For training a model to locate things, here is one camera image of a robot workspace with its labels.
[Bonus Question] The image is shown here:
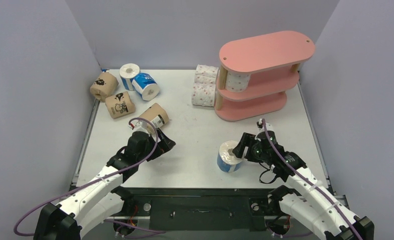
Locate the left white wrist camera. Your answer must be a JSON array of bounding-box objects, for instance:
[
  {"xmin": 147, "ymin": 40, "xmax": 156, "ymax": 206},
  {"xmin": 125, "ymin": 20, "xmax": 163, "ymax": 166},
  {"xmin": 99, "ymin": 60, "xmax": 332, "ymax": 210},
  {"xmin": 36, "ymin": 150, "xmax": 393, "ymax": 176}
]
[{"xmin": 133, "ymin": 120, "xmax": 151, "ymax": 134}]

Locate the floral paper roll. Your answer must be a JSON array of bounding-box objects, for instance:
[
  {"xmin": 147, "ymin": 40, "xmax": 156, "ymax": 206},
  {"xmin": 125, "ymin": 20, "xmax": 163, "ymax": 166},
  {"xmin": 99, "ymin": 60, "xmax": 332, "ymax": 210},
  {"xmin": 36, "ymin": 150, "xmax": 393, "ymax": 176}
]
[
  {"xmin": 191, "ymin": 82, "xmax": 216, "ymax": 107},
  {"xmin": 194, "ymin": 64, "xmax": 219, "ymax": 84}
]

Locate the brown roll black print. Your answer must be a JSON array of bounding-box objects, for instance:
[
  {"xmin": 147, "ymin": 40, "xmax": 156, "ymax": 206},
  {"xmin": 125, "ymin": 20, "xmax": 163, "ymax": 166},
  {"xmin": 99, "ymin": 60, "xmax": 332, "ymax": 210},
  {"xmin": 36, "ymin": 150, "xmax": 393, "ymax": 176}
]
[{"xmin": 90, "ymin": 72, "xmax": 118, "ymax": 102}]

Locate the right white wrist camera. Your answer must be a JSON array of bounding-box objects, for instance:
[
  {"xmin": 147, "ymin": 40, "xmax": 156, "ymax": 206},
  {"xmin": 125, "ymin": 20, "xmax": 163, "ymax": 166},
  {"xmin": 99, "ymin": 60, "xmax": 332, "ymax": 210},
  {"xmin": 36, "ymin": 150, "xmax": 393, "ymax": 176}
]
[{"xmin": 257, "ymin": 119, "xmax": 274, "ymax": 136}]

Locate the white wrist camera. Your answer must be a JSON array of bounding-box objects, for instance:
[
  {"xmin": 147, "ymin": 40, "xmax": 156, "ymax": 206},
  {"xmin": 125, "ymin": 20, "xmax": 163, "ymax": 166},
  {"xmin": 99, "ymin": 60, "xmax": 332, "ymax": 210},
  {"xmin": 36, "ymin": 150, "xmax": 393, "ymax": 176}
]
[
  {"xmin": 133, "ymin": 120, "xmax": 151, "ymax": 134},
  {"xmin": 257, "ymin": 119, "xmax": 274, "ymax": 136}
]

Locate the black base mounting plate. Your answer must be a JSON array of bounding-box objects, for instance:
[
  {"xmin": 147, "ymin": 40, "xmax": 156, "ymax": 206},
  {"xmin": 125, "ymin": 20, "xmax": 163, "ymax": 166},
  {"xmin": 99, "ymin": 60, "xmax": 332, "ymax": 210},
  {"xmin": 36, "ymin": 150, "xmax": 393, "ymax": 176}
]
[{"xmin": 112, "ymin": 187, "xmax": 293, "ymax": 236}]

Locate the upper floral paper roll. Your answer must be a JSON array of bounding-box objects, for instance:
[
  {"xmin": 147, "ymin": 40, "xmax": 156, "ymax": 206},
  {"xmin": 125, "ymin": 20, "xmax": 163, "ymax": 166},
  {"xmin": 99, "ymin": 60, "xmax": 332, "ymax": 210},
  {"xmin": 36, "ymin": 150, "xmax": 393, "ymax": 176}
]
[{"xmin": 194, "ymin": 64, "xmax": 219, "ymax": 84}]

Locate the lying blue white roll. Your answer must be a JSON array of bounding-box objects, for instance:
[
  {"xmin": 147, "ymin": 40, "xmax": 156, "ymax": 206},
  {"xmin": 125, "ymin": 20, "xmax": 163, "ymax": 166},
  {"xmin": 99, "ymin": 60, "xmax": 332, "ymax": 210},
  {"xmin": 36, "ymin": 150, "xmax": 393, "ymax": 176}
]
[{"xmin": 132, "ymin": 72, "xmax": 160, "ymax": 101}]

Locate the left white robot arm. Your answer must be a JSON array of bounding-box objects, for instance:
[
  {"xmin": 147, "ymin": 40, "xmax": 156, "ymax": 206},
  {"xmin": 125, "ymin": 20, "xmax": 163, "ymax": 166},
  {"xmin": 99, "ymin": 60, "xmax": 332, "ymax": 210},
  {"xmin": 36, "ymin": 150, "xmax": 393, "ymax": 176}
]
[{"xmin": 33, "ymin": 128, "xmax": 176, "ymax": 240}]

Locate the floral roll on shelf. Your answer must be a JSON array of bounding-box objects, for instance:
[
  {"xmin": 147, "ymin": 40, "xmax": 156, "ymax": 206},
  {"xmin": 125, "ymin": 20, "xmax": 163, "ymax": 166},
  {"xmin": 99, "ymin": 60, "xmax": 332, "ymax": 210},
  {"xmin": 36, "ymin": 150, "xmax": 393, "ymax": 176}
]
[{"xmin": 225, "ymin": 72, "xmax": 251, "ymax": 93}]

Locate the upright blue white roll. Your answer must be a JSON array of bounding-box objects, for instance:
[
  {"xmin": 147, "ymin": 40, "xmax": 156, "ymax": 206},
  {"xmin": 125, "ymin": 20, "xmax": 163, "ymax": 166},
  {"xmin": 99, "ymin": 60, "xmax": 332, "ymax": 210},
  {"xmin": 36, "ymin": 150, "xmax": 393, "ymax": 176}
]
[{"xmin": 119, "ymin": 63, "xmax": 140, "ymax": 91}]

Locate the brown roll with barcode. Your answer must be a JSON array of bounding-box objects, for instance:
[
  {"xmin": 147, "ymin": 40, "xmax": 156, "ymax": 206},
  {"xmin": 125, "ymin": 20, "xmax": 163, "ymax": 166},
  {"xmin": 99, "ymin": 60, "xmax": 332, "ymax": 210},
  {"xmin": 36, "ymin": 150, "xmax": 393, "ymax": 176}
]
[{"xmin": 139, "ymin": 103, "xmax": 170, "ymax": 128}]

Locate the lower floral paper roll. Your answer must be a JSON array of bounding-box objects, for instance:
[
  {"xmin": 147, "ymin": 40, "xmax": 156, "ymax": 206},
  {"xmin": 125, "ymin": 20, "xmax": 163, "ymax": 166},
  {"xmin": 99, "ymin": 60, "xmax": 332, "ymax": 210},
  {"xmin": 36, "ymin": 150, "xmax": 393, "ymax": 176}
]
[{"xmin": 191, "ymin": 82, "xmax": 216, "ymax": 107}]

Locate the pink three-tier shelf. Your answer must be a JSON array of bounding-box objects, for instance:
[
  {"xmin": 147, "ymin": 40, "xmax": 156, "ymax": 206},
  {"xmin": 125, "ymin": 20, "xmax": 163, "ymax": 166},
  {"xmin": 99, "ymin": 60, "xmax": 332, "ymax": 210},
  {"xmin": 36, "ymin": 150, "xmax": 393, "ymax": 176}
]
[{"xmin": 215, "ymin": 30, "xmax": 315, "ymax": 122}]

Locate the brown roll cartoon print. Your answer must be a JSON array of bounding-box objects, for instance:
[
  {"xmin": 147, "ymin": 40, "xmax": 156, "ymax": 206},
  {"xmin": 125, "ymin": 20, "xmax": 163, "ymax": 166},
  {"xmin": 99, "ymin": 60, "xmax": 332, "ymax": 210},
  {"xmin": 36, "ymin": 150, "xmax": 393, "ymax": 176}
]
[{"xmin": 105, "ymin": 91, "xmax": 136, "ymax": 119}]

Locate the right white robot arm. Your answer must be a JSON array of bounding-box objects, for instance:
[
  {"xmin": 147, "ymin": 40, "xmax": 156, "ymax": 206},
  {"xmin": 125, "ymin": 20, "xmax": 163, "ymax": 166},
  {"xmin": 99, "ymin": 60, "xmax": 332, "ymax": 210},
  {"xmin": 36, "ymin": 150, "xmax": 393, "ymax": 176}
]
[{"xmin": 229, "ymin": 130, "xmax": 374, "ymax": 240}]

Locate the blue paper roll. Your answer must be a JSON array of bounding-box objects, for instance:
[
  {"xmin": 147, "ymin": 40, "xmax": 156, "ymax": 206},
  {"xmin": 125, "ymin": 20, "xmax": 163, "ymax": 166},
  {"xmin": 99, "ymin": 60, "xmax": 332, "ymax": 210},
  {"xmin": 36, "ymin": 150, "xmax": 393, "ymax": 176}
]
[{"xmin": 217, "ymin": 140, "xmax": 243, "ymax": 173}]

